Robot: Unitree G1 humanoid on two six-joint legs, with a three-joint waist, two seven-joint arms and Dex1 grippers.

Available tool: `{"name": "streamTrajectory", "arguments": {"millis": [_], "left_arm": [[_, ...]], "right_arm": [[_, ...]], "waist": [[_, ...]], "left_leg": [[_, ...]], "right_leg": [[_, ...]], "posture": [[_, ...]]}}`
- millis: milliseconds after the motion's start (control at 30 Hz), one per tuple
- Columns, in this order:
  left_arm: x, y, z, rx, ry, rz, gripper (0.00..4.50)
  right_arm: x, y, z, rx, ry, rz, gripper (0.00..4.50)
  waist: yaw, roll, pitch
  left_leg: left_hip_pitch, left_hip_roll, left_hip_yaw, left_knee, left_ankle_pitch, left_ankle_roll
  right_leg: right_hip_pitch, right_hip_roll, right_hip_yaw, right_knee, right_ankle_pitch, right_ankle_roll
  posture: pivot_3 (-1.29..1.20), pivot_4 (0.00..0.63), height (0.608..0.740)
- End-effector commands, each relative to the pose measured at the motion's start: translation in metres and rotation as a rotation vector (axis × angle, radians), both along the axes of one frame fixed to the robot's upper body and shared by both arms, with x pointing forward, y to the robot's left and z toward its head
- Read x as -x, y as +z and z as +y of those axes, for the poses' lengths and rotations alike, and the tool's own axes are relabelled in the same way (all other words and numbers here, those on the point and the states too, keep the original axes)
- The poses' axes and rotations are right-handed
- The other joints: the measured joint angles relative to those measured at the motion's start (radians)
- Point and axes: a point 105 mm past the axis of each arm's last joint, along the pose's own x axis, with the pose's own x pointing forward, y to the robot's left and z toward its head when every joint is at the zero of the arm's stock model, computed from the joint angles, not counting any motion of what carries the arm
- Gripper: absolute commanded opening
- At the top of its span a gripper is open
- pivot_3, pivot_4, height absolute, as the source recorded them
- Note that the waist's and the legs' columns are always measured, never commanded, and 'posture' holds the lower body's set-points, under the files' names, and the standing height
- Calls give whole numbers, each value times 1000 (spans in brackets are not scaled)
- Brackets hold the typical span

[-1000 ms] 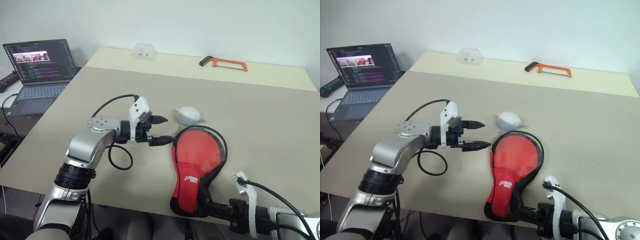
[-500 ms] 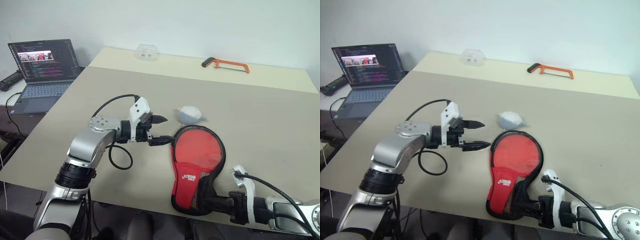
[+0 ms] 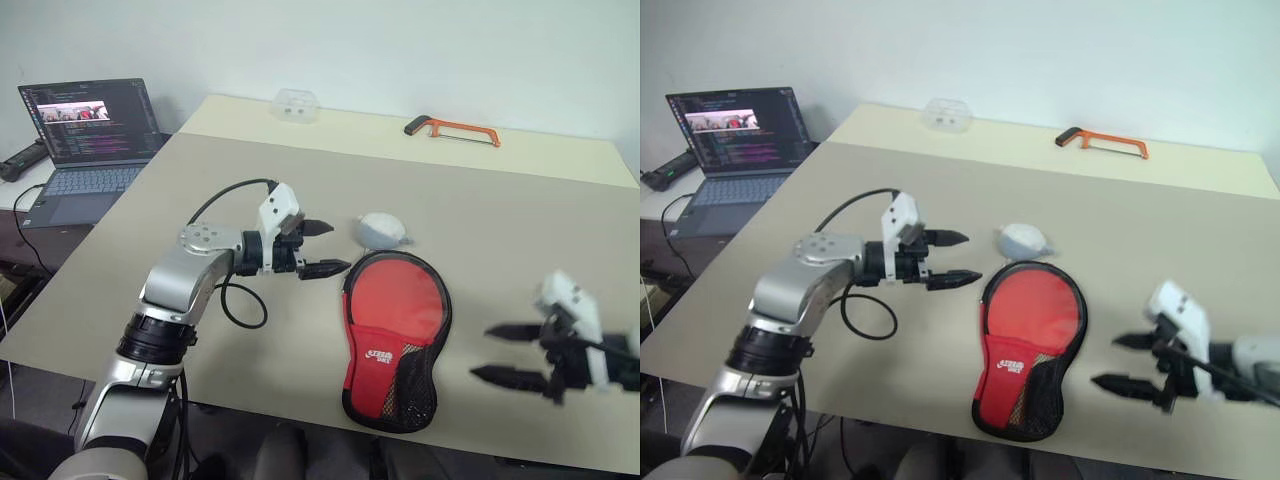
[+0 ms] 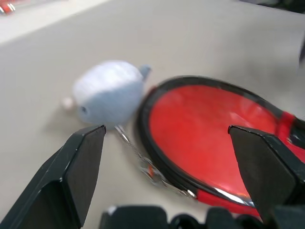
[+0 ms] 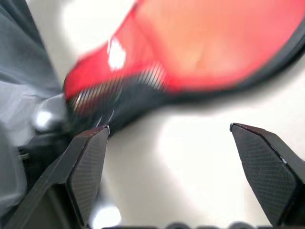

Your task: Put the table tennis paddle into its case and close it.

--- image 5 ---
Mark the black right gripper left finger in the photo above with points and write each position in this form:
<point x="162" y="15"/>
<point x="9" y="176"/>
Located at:
<point x="71" y="176"/>

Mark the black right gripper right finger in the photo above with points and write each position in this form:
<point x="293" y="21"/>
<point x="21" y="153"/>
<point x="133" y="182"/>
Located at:
<point x="269" y="171"/>

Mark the red table tennis paddle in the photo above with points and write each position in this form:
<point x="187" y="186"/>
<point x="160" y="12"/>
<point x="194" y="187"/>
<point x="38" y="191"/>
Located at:
<point x="214" y="35"/>

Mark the black and red paddle case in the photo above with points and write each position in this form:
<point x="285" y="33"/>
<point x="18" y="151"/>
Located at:
<point x="100" y="78"/>

